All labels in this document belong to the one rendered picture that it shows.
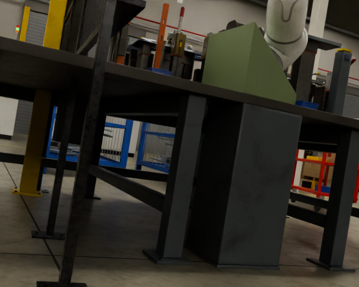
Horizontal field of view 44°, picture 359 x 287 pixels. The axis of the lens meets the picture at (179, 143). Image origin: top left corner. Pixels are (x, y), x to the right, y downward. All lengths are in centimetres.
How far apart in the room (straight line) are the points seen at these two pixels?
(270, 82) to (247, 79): 12
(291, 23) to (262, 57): 18
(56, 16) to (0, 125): 730
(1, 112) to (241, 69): 861
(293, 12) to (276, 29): 10
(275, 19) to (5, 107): 867
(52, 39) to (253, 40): 150
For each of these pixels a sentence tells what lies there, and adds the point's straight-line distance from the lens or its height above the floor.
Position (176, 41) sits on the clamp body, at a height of 100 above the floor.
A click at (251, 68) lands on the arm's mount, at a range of 183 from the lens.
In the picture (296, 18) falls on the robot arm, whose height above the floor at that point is 103.
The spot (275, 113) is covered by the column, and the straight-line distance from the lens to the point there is 187.
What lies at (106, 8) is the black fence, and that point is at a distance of 129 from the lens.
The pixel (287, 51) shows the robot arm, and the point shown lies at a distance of 200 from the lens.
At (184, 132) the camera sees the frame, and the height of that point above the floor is 50.
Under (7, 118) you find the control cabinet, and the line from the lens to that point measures 1016.
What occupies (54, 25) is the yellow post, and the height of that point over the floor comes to 107.
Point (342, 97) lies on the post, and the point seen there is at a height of 88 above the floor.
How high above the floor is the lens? 45
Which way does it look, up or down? level
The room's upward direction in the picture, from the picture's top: 9 degrees clockwise
